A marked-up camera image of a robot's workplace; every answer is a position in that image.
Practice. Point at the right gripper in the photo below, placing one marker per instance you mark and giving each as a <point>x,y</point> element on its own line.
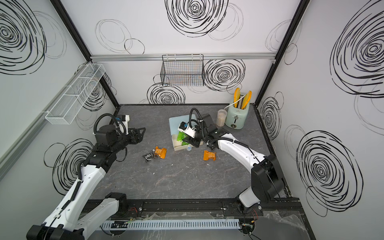
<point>193,141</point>

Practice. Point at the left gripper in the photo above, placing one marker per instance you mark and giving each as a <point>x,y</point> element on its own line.
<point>139,138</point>

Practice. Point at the green cookie packet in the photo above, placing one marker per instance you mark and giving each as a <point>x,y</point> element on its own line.
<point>181,136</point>

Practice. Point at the light blue drawer box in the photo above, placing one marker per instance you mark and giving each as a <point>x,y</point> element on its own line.
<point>174,123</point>

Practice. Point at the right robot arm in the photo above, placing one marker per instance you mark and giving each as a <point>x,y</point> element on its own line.
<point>267,177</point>

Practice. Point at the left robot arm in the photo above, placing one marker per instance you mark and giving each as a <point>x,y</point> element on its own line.
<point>65,222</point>

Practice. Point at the black cookie packet right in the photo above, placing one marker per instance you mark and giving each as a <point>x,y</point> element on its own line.
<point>211,147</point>

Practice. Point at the black cookie packet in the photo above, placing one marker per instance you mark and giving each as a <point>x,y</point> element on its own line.
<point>149,157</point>
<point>211,147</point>

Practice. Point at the orange cookie packet right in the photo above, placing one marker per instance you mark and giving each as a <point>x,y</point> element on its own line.
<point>209,155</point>

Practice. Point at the orange cookie packet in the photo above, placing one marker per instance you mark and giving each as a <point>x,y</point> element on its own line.
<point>209,155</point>
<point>160,153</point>

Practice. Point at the black cookie packet left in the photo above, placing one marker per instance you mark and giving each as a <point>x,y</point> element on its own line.
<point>149,157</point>

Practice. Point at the orange cookie packet left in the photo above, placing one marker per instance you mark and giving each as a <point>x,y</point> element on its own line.
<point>160,153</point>

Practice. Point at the clear jar with oats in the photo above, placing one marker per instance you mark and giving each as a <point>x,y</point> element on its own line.
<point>221,118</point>

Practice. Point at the mint green toaster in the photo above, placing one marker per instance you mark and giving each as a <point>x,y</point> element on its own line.
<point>236,117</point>

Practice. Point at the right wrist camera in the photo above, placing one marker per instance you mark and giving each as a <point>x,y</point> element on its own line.
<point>187,129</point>

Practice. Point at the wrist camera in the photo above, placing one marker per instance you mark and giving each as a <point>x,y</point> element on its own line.
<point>123,121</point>
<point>187,129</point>

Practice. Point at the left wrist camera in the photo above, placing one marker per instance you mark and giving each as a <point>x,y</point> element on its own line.
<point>123,121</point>

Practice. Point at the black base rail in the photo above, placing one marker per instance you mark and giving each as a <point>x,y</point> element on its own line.
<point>225,207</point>

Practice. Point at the black wire wall basket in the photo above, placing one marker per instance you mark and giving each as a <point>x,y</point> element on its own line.
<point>183,70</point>

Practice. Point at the white mesh wall shelf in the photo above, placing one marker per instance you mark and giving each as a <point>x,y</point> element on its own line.
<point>76,94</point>

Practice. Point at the white slotted cable duct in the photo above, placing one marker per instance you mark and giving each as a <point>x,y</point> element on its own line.
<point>197,224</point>

